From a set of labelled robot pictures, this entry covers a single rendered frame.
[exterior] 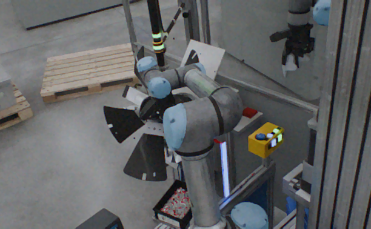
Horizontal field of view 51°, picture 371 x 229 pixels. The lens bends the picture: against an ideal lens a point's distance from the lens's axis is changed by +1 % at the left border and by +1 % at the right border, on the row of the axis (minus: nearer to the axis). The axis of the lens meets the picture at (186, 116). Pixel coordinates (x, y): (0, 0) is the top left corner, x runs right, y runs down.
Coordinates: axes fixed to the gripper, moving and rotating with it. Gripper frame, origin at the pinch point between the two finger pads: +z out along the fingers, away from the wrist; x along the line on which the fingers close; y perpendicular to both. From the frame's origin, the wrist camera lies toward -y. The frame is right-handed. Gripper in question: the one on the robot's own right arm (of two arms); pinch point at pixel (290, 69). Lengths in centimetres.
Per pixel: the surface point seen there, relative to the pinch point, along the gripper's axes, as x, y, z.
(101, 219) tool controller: -86, -16, 24
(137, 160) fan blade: -45, -55, 47
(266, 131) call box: 5.5, -15.1, 40.8
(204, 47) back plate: 17, -65, 13
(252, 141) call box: -3.5, -16.7, 42.4
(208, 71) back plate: 10, -56, 22
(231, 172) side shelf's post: 28, -60, 111
